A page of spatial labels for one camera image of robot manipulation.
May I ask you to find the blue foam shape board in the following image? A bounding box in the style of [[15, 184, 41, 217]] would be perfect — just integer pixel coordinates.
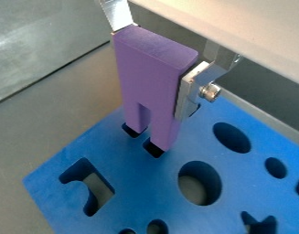
[[23, 99, 299, 234]]

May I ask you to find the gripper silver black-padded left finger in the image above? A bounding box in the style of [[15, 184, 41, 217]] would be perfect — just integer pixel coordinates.
[[99, 0, 135, 32]]

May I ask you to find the gripper silver screw right finger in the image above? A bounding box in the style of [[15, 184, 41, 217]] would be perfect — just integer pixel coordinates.
[[175, 40, 240, 121]]

